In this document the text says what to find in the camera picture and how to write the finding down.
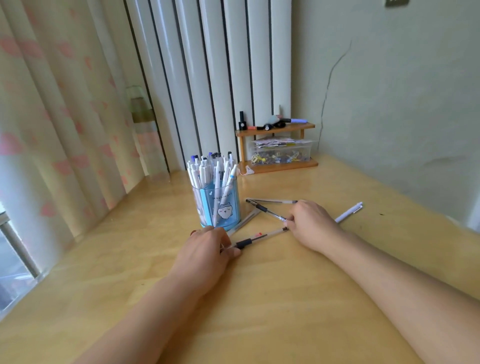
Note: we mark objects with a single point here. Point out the person's left hand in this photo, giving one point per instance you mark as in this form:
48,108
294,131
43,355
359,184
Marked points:
198,258

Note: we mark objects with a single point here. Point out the person's right hand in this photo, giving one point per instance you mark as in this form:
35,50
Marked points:
313,225

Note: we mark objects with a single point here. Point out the person's left thumb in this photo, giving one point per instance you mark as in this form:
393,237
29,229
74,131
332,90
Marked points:
231,254

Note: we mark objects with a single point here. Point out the person's right thumb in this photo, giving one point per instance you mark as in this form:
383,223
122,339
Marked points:
290,226

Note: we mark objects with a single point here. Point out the clear gel pen red label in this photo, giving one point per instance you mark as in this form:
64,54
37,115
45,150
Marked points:
262,237

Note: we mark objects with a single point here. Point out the clear gel pen black grip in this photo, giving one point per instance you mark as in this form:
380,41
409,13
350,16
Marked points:
264,208

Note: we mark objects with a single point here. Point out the person's left forearm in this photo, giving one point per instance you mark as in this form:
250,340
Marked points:
150,322

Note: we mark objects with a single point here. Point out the person's right forearm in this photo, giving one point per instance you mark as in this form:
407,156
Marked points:
405,292

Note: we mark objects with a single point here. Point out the blue transparent pen cup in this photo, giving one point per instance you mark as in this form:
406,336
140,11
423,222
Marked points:
225,210

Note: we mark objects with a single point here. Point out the white pen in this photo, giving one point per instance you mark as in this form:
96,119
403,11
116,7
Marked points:
350,211

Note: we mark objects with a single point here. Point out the clear plastic storage box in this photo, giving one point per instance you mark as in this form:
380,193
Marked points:
281,152

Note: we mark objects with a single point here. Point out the bunch of white pens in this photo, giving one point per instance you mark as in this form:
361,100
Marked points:
216,172

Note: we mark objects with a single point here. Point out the small wooden shelf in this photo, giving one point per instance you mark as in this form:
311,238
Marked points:
277,129

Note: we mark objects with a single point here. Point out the orange marker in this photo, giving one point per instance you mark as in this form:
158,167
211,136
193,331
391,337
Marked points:
254,128

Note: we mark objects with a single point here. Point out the purple pen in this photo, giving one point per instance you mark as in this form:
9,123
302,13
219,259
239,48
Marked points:
297,120

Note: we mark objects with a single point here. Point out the black nail polish bottle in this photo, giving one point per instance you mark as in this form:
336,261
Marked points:
242,122

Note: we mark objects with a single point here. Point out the white radiator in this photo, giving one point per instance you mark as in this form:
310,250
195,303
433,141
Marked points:
210,75

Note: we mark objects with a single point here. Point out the cream curtain pink pattern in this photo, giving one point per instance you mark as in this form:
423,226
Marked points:
63,112

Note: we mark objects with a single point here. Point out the window frame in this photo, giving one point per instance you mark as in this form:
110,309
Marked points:
15,258

